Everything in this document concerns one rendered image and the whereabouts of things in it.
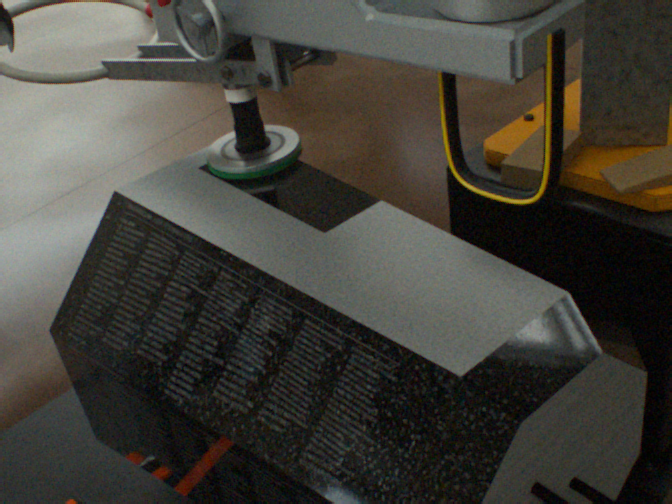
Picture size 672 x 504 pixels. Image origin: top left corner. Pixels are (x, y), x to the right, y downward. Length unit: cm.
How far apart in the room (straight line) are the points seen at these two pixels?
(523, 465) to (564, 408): 11
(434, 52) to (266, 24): 37
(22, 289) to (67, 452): 102
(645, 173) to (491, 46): 70
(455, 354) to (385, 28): 51
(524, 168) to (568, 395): 63
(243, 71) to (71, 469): 132
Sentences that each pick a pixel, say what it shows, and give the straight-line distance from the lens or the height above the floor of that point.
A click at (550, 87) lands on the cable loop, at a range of 126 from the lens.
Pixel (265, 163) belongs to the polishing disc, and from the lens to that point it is 176.
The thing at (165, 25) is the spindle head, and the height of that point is 121.
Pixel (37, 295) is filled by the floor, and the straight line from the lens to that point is 331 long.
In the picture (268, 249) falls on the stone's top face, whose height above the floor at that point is 87.
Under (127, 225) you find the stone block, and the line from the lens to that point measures 181.
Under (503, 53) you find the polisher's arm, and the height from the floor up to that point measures 126.
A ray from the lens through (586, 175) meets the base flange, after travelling 184.
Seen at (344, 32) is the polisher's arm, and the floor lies 125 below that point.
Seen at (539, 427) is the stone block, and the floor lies 77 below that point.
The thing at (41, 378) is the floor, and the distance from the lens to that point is 288.
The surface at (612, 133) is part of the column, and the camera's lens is 194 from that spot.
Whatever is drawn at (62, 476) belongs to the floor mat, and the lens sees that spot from 248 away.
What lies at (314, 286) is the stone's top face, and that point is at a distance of 140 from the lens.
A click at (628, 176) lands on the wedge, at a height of 80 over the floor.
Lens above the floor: 167
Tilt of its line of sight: 33 degrees down
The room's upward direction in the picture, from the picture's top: 10 degrees counter-clockwise
